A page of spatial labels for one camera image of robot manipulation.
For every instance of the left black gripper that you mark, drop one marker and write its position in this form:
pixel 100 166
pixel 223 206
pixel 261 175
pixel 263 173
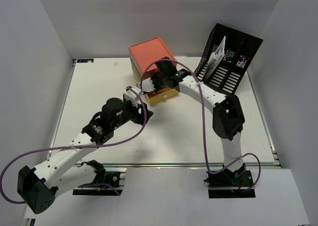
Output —
pixel 138 116

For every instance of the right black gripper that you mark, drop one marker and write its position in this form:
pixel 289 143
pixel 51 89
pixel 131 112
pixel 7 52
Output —
pixel 154 80

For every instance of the yellow bottom drawer box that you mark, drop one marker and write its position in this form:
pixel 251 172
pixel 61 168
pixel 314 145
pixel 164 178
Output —
pixel 163 94

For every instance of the coral top drawer box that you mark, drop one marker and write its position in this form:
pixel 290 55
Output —
pixel 144 53

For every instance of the green drawer box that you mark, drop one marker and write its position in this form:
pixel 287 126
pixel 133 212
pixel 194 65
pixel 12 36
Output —
pixel 136 73

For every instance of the white printed paper booklet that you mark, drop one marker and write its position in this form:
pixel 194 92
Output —
pixel 215 59

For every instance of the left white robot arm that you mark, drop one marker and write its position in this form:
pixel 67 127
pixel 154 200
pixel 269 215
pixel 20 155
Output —
pixel 66 170

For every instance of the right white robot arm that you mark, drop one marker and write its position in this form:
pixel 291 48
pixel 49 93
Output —
pixel 226 110

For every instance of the black label sticker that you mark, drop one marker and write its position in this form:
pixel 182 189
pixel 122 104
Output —
pixel 85 60

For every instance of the black three-slot file holder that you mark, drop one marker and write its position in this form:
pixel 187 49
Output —
pixel 240 49

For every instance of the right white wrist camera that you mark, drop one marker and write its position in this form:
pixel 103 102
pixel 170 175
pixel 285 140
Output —
pixel 146 85

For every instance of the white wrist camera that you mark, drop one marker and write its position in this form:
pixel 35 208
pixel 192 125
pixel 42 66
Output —
pixel 146 85
pixel 132 93

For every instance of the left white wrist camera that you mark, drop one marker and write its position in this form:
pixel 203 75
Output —
pixel 132 93

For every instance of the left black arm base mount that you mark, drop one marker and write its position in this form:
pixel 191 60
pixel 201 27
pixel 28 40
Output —
pixel 105 183

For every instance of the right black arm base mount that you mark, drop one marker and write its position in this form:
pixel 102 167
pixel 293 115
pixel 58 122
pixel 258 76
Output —
pixel 224 186

